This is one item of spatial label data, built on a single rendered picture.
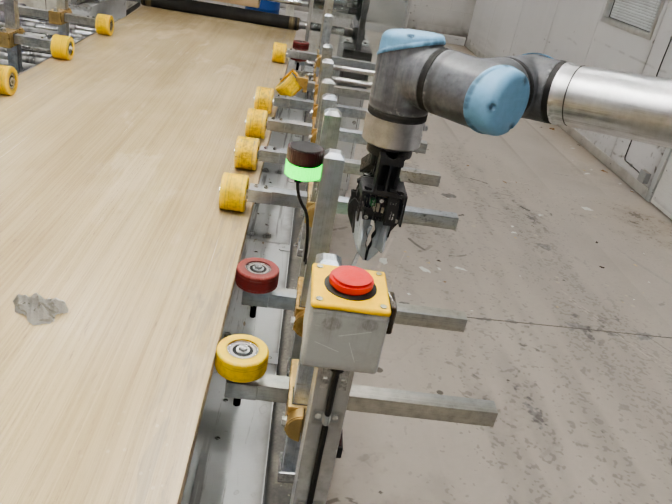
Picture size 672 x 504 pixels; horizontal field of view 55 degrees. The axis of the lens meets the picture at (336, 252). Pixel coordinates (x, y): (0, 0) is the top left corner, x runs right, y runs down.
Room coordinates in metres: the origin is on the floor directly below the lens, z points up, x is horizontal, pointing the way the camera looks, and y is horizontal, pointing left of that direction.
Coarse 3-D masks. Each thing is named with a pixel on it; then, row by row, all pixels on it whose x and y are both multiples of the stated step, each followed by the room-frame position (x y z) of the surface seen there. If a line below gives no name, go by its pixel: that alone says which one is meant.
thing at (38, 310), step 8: (16, 296) 0.81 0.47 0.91; (24, 296) 0.81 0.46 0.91; (32, 296) 0.81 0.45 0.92; (40, 296) 0.81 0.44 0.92; (16, 304) 0.80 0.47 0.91; (24, 304) 0.80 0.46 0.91; (32, 304) 0.80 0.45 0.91; (40, 304) 0.79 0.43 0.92; (48, 304) 0.81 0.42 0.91; (56, 304) 0.81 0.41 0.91; (64, 304) 0.81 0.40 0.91; (16, 312) 0.78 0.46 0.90; (24, 312) 0.78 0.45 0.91; (32, 312) 0.78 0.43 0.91; (40, 312) 0.78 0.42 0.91; (48, 312) 0.79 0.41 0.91; (56, 312) 0.80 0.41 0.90; (64, 312) 0.80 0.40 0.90; (32, 320) 0.77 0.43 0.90; (40, 320) 0.77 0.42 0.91; (48, 320) 0.77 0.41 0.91
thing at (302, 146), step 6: (294, 144) 1.00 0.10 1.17; (300, 144) 1.01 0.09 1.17; (306, 144) 1.01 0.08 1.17; (312, 144) 1.02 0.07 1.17; (300, 150) 0.98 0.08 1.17; (306, 150) 0.98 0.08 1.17; (312, 150) 0.99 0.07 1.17; (318, 150) 0.99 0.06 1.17; (294, 180) 1.00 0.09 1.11; (318, 180) 0.99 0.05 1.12; (318, 186) 0.99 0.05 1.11; (300, 198) 1.00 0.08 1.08; (300, 204) 1.00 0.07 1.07; (306, 210) 1.00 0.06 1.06; (306, 216) 1.00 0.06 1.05; (306, 222) 1.00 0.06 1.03; (306, 228) 1.00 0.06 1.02; (306, 234) 1.00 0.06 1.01; (306, 240) 1.00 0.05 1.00; (306, 246) 1.00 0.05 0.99; (306, 252) 1.00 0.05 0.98; (306, 258) 1.00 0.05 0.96; (306, 264) 1.00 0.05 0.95
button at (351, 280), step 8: (336, 272) 0.50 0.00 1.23; (344, 272) 0.50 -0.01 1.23; (352, 272) 0.50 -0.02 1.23; (360, 272) 0.51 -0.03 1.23; (336, 280) 0.49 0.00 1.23; (344, 280) 0.49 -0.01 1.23; (352, 280) 0.49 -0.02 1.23; (360, 280) 0.49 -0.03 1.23; (368, 280) 0.50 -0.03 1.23; (336, 288) 0.48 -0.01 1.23; (344, 288) 0.48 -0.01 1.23; (352, 288) 0.48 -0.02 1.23; (360, 288) 0.48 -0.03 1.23; (368, 288) 0.49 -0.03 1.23
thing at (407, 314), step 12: (276, 288) 1.05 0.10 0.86; (252, 300) 1.02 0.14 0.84; (264, 300) 1.02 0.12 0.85; (276, 300) 1.03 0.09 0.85; (288, 300) 1.03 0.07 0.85; (408, 312) 1.05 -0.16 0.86; (420, 312) 1.06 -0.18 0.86; (432, 312) 1.06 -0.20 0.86; (444, 312) 1.07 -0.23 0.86; (456, 312) 1.08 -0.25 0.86; (408, 324) 1.05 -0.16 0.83; (420, 324) 1.05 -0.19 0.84; (432, 324) 1.05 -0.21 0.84; (444, 324) 1.06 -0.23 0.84; (456, 324) 1.06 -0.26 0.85
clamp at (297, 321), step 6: (300, 282) 1.07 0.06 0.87; (300, 288) 1.05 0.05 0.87; (300, 294) 1.03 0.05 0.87; (300, 300) 1.01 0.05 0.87; (300, 306) 0.99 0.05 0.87; (294, 312) 1.01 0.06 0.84; (300, 312) 0.98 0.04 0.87; (294, 318) 0.97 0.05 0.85; (300, 318) 0.96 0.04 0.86; (294, 324) 0.96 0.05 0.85; (300, 324) 0.96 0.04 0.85; (294, 330) 0.96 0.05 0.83; (300, 330) 0.96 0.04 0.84; (300, 336) 0.96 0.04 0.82
